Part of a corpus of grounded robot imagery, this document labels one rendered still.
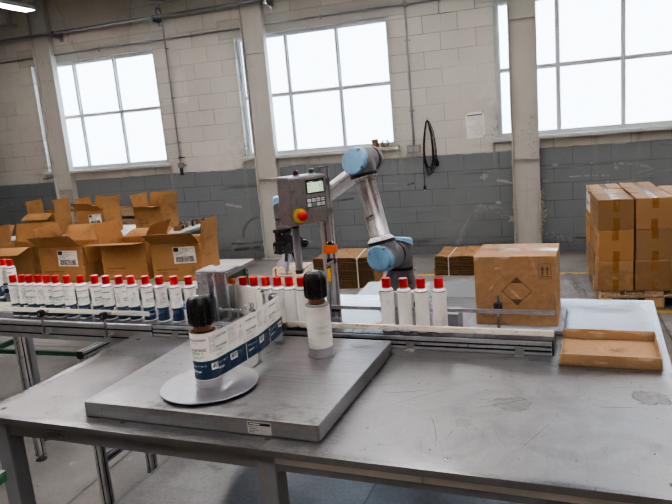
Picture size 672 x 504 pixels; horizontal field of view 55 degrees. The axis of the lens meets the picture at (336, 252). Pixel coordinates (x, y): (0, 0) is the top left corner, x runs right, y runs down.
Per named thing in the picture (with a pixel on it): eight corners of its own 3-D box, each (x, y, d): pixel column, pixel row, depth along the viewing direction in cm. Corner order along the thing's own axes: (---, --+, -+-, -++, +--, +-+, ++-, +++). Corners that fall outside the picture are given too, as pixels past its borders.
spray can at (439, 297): (432, 334, 234) (429, 279, 230) (436, 329, 239) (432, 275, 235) (446, 334, 232) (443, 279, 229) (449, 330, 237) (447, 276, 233)
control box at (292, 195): (280, 225, 255) (275, 177, 252) (317, 218, 264) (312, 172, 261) (293, 227, 247) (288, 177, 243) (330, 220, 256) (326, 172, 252)
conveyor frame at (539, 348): (152, 336, 279) (150, 325, 278) (167, 328, 289) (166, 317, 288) (553, 356, 217) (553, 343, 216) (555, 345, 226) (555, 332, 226)
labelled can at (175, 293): (170, 323, 277) (164, 277, 273) (178, 320, 282) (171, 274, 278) (180, 324, 275) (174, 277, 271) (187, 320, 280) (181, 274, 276)
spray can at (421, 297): (415, 334, 236) (411, 279, 232) (418, 329, 241) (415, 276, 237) (428, 334, 234) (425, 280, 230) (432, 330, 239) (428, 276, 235)
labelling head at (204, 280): (202, 335, 256) (194, 272, 251) (219, 325, 268) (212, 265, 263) (232, 336, 251) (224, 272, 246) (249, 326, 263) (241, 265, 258)
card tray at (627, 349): (559, 365, 209) (558, 353, 208) (563, 338, 233) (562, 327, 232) (662, 370, 198) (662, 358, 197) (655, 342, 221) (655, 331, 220)
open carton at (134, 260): (86, 285, 417) (77, 229, 410) (133, 266, 467) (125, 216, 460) (146, 284, 404) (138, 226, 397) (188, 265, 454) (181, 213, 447)
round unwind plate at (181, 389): (139, 402, 196) (139, 399, 196) (196, 365, 224) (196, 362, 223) (226, 411, 184) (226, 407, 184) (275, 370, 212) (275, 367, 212)
